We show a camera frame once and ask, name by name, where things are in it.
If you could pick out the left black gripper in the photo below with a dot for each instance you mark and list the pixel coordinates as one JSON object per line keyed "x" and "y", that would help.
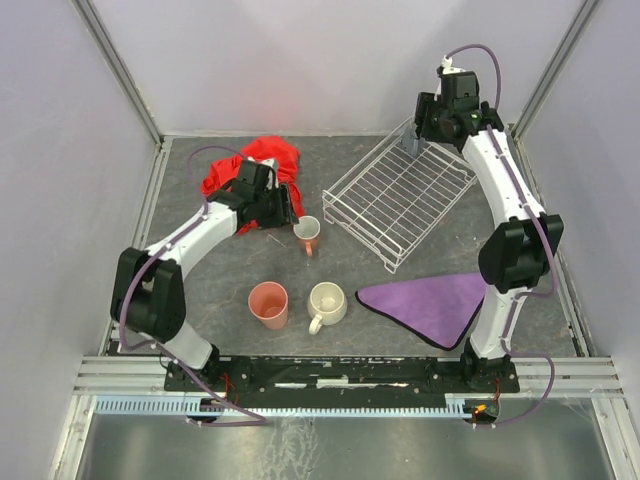
{"x": 286, "y": 204}

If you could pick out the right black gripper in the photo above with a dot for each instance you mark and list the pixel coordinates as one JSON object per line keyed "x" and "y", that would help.
{"x": 420, "y": 118}

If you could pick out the light blue ceramic mug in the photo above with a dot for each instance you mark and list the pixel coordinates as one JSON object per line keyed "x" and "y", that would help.
{"x": 411, "y": 142}

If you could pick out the salmon pink ceramic mug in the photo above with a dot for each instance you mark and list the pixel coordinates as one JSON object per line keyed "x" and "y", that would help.
{"x": 307, "y": 231}

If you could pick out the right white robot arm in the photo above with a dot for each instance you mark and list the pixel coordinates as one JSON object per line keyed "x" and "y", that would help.
{"x": 521, "y": 249}

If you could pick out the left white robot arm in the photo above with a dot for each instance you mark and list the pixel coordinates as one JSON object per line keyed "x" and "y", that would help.
{"x": 148, "y": 300}

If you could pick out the red crumpled cloth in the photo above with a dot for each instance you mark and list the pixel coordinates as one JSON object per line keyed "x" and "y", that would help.
{"x": 215, "y": 185}

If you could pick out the pink plastic tumbler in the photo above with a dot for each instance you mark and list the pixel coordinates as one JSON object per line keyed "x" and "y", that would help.
{"x": 268, "y": 302}

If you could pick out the cream ceramic mug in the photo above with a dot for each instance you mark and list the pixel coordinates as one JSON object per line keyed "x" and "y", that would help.
{"x": 326, "y": 305}

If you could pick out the purple microfiber cloth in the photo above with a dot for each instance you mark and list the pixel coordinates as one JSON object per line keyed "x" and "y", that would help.
{"x": 439, "y": 310}

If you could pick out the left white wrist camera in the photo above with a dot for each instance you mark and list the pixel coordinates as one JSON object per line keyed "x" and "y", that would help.
{"x": 273, "y": 165}

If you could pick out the white wire dish rack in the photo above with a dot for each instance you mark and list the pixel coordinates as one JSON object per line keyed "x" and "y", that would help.
{"x": 390, "y": 202}

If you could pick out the black mounting base plate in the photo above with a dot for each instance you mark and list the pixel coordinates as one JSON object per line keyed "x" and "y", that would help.
{"x": 354, "y": 382}

